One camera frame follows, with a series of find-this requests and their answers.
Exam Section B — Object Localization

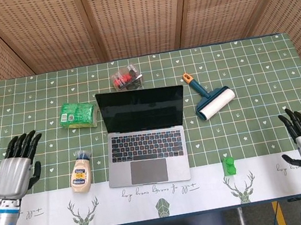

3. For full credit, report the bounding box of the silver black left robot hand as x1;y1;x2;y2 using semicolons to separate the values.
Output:
0;129;53;204

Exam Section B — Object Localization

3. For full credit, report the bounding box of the grey laptop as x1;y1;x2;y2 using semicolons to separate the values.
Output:
93;79;200;195

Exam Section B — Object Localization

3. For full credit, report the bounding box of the mayonnaise squeeze bottle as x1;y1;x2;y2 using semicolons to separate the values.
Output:
64;148;98;196

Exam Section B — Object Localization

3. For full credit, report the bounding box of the green checked tablecloth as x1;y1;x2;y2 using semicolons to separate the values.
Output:
0;27;301;225

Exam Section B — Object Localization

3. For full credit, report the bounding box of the green tissue pack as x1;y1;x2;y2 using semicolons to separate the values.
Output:
56;97;102;134

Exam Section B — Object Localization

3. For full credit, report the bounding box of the green toy brick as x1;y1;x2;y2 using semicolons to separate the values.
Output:
221;156;239;177

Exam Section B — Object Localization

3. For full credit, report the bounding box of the teal white lint roller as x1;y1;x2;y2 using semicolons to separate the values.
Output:
182;65;240;125

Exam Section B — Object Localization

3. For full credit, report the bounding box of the clear box of red black clips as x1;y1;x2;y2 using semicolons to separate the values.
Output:
108;61;146;94

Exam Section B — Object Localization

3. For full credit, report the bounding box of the woven bamboo folding screen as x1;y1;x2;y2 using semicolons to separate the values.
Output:
0;0;301;194

